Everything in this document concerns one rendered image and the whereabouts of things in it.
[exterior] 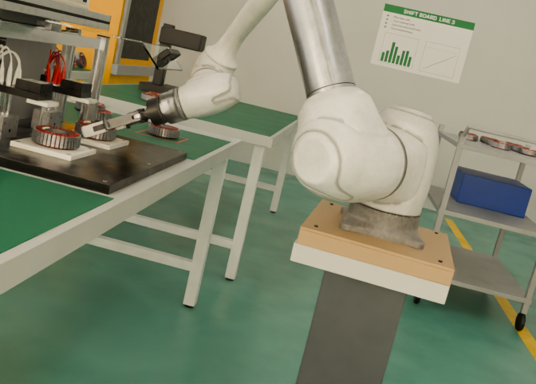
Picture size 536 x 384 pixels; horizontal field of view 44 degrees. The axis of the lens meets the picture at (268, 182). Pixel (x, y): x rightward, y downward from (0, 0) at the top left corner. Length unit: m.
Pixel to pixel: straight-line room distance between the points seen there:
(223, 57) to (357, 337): 0.85
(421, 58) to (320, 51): 5.57
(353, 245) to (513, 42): 5.77
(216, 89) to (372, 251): 0.65
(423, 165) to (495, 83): 5.58
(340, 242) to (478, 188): 2.74
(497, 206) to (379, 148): 2.86
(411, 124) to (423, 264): 0.28
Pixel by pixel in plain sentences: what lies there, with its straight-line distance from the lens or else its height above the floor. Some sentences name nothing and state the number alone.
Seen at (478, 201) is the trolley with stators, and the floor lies 0.58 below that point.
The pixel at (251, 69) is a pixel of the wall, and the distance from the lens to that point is 6.90.
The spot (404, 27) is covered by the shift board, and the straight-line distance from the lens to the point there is 6.85.
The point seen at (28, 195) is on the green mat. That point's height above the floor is 0.75.
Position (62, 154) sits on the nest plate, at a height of 0.78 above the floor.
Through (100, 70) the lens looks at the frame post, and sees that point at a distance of 2.06.
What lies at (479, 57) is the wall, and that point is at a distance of 6.93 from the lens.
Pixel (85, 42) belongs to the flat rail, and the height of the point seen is 1.03.
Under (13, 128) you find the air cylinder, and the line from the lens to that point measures 1.73.
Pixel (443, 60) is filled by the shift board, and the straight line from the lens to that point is 6.87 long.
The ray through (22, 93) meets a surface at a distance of 1.65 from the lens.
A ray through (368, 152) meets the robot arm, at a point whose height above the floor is 0.97.
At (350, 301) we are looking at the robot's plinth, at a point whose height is 0.64.
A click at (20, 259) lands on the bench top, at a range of 1.01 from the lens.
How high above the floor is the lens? 1.09
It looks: 10 degrees down
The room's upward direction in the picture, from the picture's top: 13 degrees clockwise
